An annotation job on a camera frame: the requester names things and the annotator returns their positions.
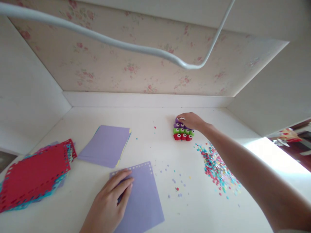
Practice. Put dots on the person's left hand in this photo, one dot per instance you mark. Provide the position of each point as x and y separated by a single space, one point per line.
110 199

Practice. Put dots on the person's right hand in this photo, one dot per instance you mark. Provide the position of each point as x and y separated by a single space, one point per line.
194 120

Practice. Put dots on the person's left fingers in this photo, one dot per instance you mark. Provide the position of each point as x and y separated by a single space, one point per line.
124 178

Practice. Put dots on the person's right fingers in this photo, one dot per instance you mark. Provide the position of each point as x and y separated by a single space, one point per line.
181 116

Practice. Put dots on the purple craft punch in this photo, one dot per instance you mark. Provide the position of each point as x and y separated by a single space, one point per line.
178 122

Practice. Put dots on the purple sheet with punched edge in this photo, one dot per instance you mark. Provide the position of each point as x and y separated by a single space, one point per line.
145 194

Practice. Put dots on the cluster of small coloured punches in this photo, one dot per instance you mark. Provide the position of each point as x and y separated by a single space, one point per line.
182 135

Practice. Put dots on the stack of plain purple sheets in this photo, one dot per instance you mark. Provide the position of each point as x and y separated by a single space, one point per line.
104 145

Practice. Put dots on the scattered purple paper bits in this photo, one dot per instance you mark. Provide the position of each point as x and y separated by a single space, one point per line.
173 180

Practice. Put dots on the heap of colourful paper confetti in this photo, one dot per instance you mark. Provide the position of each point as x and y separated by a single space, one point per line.
213 165

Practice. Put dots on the pile of punched coloured sheets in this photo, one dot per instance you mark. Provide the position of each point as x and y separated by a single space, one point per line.
31 179

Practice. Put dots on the red and yellow packet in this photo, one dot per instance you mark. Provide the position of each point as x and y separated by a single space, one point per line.
289 137

